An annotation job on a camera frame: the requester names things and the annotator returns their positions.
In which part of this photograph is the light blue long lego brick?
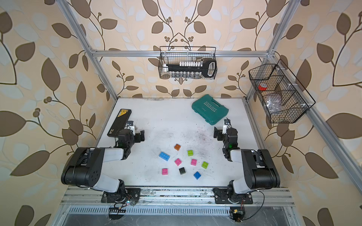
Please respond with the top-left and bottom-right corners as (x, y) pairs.
(159, 152), (170, 161)

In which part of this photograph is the pink lego brick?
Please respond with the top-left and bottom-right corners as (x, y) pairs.
(190, 159), (197, 166)
(174, 158), (182, 166)
(162, 168), (168, 176)

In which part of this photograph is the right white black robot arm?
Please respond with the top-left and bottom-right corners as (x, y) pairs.
(213, 125), (281, 205)

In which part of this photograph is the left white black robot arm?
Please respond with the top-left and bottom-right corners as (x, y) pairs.
(61, 129), (145, 205)

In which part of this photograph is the orange lego brick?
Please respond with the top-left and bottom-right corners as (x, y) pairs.
(174, 144), (181, 151)

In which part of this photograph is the dark blue lego brick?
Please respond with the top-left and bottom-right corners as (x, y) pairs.
(193, 171), (201, 180)

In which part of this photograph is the black lego brick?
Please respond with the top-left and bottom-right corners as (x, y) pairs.
(179, 167), (186, 175)

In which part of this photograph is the black flat box yellow label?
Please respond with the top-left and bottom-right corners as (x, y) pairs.
(107, 109), (132, 137)

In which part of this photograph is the green plastic tool case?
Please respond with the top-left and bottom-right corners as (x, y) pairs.
(191, 94), (229, 125)

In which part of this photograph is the clear plastic bag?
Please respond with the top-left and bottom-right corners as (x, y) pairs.
(265, 93), (282, 114)

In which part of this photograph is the red tape roll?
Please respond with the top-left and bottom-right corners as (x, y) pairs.
(258, 82), (268, 91)

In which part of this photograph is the black socket holder tool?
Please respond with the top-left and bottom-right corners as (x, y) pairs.
(162, 59), (217, 78)

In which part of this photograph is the right circuit board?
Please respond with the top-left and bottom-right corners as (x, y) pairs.
(230, 207), (245, 222)

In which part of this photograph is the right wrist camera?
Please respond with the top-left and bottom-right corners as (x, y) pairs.
(222, 118), (231, 134)

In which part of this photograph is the right black wire basket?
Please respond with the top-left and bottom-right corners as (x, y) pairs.
(248, 59), (316, 123)

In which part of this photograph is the black wire basket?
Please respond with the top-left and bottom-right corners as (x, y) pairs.
(248, 59), (316, 123)
(158, 46), (217, 80)

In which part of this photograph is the back black wire basket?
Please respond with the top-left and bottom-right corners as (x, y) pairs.
(158, 46), (217, 80)

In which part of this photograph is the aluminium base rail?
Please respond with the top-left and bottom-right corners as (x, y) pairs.
(61, 186), (295, 207)

